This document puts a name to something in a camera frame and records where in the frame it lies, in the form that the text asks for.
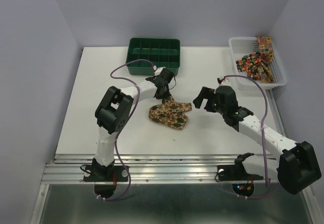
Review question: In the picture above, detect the paisley patterned tie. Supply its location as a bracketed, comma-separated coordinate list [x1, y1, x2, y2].
[148, 96, 192, 130]

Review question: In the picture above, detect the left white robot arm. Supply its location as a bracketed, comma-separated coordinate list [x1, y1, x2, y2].
[80, 67, 175, 182]

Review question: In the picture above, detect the green compartment organizer box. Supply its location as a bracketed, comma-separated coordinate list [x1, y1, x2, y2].
[126, 37, 181, 76]

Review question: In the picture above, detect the dark multicolour dotted tie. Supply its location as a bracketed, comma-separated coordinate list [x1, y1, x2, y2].
[235, 53, 264, 81]

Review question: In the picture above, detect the white perforated plastic basket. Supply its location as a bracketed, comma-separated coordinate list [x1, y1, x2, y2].
[228, 36, 287, 90]

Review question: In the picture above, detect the yellow patterned tie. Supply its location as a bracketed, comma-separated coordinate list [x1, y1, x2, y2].
[257, 36, 274, 83]

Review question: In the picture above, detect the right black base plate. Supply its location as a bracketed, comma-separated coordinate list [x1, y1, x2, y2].
[215, 164, 263, 182]

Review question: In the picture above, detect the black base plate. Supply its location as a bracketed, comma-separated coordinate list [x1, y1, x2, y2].
[215, 164, 263, 182]
[80, 164, 129, 183]

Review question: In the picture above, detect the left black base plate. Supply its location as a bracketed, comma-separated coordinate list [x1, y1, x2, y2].
[80, 164, 129, 183]

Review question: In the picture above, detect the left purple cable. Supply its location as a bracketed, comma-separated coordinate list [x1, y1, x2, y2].
[96, 59, 159, 202]

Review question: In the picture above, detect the aluminium rail frame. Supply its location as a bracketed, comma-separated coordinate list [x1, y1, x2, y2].
[42, 89, 311, 184]

